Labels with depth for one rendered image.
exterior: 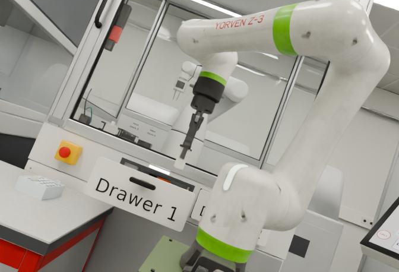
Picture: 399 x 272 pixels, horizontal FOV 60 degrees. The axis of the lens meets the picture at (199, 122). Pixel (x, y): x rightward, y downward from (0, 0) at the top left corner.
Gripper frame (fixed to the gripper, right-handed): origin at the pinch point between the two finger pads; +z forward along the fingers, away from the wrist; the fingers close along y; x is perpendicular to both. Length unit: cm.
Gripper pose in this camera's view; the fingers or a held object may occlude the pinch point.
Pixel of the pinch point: (181, 158)
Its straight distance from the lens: 107.8
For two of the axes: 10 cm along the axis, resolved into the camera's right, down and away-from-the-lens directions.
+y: 0.4, -1.4, -9.9
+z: -3.6, 9.2, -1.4
